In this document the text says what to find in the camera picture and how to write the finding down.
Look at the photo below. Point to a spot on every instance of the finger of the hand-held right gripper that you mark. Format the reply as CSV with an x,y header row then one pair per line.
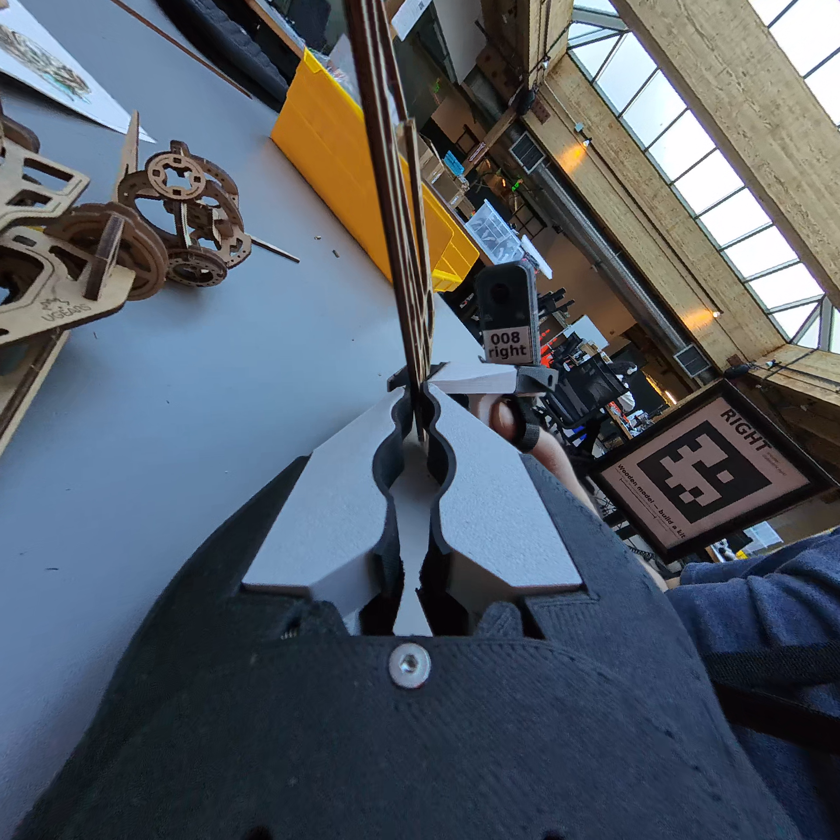
x,y
479,379

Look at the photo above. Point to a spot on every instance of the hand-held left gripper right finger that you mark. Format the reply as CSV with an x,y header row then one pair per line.
x,y
505,525

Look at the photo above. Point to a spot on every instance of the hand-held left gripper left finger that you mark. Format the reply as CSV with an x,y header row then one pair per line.
x,y
315,525

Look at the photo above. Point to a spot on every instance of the laser-cut wooden parts sheet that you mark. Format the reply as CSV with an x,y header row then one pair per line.
x,y
387,197

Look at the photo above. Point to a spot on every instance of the round wooden cage model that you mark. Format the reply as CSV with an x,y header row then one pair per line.
x,y
190,197

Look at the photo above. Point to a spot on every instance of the wooden mechanical gear model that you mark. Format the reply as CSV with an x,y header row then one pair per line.
x,y
59,289

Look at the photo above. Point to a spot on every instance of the person's right hand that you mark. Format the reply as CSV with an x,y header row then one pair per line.
x,y
558,463

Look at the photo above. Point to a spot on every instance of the black office chair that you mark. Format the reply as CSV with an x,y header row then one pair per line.
x,y
590,394

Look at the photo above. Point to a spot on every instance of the shelf of cardboard boxes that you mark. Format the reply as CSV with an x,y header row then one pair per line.
x,y
439,170

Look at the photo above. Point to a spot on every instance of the black framed marker sign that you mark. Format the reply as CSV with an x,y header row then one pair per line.
x,y
709,472

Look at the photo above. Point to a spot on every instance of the yellow plastic bin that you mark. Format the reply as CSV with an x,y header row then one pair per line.
x,y
328,144

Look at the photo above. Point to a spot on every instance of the white paper poster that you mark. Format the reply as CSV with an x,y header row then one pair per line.
x,y
412,18

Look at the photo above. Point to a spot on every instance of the black bag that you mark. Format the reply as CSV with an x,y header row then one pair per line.
x,y
223,46

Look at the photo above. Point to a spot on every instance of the thin dark wooden strip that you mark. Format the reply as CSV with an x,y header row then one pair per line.
x,y
184,49

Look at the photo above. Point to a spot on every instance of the instruction booklet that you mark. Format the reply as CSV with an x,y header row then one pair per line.
x,y
59,72

